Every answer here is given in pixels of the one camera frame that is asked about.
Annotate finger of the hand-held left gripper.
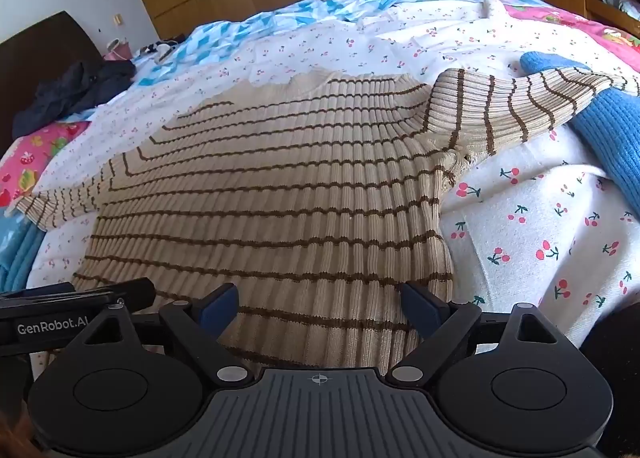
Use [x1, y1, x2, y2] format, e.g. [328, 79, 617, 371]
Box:
[75, 278, 156, 313]

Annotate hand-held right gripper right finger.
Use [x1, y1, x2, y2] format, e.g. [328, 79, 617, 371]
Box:
[389, 282, 558, 385]

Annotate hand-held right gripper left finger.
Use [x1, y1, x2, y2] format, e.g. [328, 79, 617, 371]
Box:
[80, 283, 256, 386]

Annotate beige brown striped sweater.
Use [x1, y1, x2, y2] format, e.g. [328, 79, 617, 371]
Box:
[15, 67, 640, 371]

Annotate light blue towel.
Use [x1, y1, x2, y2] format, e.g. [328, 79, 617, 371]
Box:
[0, 210, 48, 291]

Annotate white cherry print sheet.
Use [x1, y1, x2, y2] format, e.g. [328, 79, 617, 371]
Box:
[30, 0, 640, 379]

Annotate pink strawberry print sheet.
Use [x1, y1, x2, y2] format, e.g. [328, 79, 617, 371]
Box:
[0, 3, 640, 211]

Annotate dark navy jacket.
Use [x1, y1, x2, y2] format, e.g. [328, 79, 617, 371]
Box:
[12, 59, 137, 139]

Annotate dark cloth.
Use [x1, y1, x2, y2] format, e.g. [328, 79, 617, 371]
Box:
[580, 303, 640, 458]

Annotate small black white object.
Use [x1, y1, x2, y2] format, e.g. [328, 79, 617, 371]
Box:
[150, 40, 176, 64]

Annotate blue knit sweater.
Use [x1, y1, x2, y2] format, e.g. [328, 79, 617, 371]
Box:
[520, 52, 640, 219]

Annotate dark brown headboard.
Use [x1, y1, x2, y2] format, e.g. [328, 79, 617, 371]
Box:
[0, 11, 106, 154]

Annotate blue white checked quilt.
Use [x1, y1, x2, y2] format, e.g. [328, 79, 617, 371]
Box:
[132, 0, 541, 86]

